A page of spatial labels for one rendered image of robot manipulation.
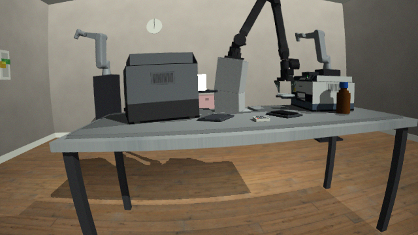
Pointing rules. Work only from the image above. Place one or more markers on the brown bottle with blue cap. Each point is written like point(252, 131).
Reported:
point(343, 99)

